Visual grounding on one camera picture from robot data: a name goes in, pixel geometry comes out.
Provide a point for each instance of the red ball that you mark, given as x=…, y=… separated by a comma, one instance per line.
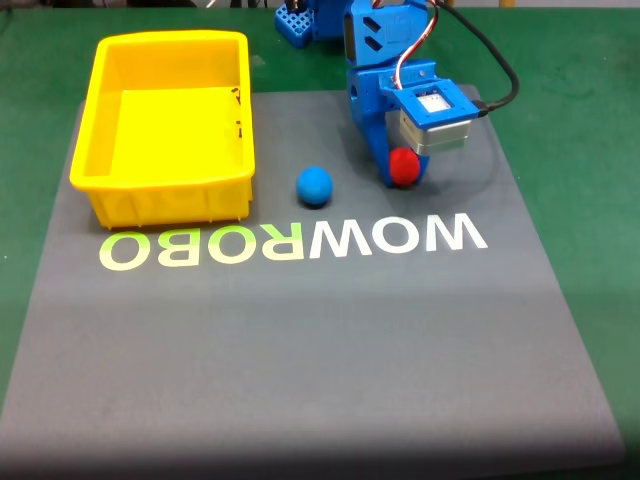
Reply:
x=404, y=167

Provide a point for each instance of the blue ball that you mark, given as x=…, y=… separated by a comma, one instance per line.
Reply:
x=314, y=186

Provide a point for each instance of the yellow plastic bin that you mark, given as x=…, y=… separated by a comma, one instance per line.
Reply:
x=165, y=135

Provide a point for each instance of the grey mat with WOWROBO print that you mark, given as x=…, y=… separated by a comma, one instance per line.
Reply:
x=320, y=350

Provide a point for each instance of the silver camera in blue mount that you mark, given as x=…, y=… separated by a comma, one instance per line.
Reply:
x=435, y=120

